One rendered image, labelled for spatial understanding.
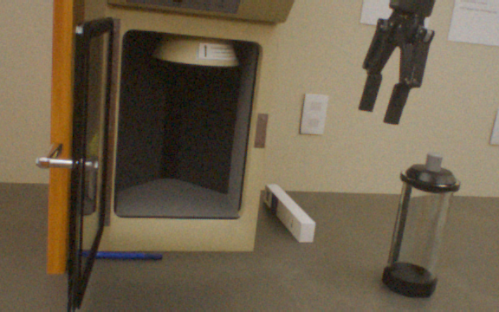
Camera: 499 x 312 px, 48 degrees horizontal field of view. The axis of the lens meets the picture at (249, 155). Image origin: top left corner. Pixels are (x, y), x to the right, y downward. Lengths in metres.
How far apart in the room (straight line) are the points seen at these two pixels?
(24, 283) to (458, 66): 1.31
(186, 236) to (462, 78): 1.01
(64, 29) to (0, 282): 0.43
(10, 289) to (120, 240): 0.23
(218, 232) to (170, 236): 0.10
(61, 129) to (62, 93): 0.06
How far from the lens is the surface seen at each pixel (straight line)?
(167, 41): 1.10
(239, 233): 1.16
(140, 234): 1.13
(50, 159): 0.80
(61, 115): 0.97
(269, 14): 1.03
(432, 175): 1.06
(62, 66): 0.95
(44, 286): 1.03
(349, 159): 1.68
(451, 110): 1.80
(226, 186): 1.27
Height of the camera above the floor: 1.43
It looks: 15 degrees down
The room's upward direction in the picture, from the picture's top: 7 degrees clockwise
